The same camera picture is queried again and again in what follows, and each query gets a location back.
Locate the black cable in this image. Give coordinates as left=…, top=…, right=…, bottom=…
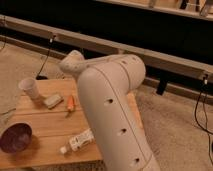
left=194, top=77, right=213, bottom=158
left=35, top=35, right=56, bottom=81

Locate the clear plastic bottle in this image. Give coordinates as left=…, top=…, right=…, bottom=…
left=60, top=129, right=94, bottom=155

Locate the wooden table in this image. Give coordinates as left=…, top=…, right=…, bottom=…
left=0, top=78, right=145, bottom=170

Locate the black cable left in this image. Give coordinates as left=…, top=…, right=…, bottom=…
left=35, top=35, right=56, bottom=81

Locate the black cable right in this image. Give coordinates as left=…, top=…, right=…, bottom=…
left=194, top=77, right=213, bottom=158

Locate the white paper cup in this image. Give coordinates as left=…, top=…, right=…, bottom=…
left=18, top=78, right=40, bottom=100

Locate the metal rail frame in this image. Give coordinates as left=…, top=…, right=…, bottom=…
left=0, top=14, right=213, bottom=95

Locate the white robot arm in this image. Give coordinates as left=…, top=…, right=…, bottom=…
left=60, top=50, right=160, bottom=171

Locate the orange carrot toy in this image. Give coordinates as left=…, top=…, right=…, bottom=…
left=66, top=95, right=75, bottom=117

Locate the dark purple bowl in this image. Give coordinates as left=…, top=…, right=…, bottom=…
left=0, top=123, right=32, bottom=153

